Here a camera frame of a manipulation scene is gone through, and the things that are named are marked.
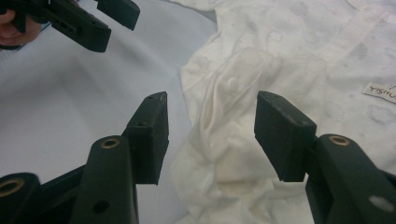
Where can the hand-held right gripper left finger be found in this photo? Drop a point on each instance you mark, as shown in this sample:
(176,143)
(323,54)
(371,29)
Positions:
(146,140)

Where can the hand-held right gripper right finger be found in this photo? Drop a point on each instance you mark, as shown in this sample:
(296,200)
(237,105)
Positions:
(283,137)

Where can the white baby romper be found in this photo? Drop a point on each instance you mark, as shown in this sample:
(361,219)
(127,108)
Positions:
(249,62)

